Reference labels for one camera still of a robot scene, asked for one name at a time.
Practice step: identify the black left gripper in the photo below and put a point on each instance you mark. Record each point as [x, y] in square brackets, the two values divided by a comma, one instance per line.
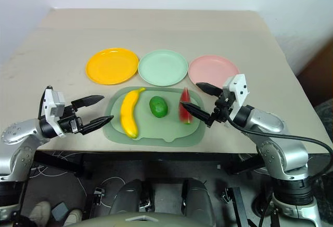
[68, 121]

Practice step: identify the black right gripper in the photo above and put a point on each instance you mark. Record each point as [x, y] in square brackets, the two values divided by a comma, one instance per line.
[221, 110]

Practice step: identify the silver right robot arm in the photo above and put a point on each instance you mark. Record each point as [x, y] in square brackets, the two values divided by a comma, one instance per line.
[270, 123]

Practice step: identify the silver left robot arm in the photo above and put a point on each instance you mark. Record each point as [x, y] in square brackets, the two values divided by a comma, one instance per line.
[18, 133]

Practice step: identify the pink plastic plate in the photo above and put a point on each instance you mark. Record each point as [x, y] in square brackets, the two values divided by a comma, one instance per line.
[212, 68]

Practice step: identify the yellow plastic plate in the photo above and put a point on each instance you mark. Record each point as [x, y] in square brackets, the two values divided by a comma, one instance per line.
[112, 67]

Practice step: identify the light green plastic plate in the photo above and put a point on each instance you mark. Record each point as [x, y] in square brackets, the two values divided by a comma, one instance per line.
[163, 67]

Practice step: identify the red toy watermelon slice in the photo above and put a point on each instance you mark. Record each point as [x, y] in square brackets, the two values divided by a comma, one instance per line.
[185, 98]

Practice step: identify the yellow toy banana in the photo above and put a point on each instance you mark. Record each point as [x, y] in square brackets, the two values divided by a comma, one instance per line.
[128, 112]

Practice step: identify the green toy avocado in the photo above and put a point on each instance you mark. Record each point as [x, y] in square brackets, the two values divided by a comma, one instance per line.
[158, 106]

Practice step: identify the green plastic tray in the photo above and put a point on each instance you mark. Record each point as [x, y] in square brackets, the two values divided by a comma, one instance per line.
[156, 130]

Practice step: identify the black metal stand bar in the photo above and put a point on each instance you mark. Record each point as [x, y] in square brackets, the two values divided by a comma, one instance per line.
[96, 198]
[238, 206]

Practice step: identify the dark rounded shape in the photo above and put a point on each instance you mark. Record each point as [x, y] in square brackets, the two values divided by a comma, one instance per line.
[127, 195]
[199, 198]

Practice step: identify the small grey box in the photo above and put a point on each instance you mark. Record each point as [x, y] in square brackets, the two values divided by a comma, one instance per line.
[59, 210]

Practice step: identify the white shoe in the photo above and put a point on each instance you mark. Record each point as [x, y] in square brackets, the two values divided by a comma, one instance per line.
[39, 211]
[74, 217]

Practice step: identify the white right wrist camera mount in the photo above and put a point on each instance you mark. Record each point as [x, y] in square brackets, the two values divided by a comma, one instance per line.
[239, 87]

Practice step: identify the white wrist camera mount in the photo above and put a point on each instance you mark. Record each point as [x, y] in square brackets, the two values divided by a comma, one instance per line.
[48, 107]
[239, 87]

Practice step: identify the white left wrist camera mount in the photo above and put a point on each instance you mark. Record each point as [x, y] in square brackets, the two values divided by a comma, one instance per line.
[48, 107]

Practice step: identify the black table frame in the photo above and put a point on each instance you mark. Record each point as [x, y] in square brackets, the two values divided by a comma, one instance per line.
[145, 157]

